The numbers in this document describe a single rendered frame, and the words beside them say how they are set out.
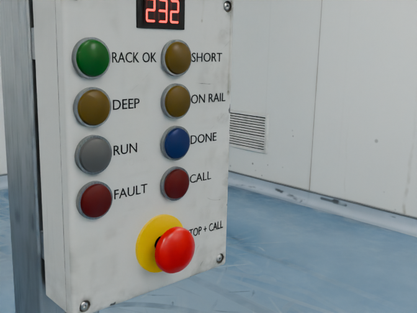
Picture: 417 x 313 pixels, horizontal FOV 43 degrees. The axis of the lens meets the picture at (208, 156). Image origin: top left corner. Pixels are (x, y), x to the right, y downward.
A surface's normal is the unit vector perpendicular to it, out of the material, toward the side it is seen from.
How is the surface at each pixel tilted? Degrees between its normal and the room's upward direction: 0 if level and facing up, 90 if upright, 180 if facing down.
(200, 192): 90
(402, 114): 90
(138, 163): 90
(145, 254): 90
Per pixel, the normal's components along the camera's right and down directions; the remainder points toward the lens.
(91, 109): 0.64, 0.18
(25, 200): -0.74, 0.13
